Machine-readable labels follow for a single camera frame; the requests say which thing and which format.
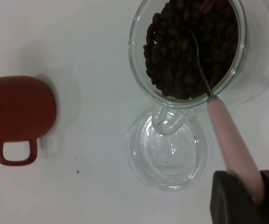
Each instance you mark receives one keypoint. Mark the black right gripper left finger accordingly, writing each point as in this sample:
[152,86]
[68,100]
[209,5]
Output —
[232,200]

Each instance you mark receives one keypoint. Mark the red ceramic mug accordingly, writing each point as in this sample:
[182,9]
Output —
[24,109]

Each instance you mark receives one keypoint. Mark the dark coffee beans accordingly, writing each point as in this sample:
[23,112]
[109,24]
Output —
[172,58]

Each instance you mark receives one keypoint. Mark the clear glass cup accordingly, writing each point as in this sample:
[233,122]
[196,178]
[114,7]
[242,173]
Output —
[138,70]

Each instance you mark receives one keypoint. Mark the small clear glass dish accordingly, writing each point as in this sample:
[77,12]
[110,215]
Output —
[167,168]

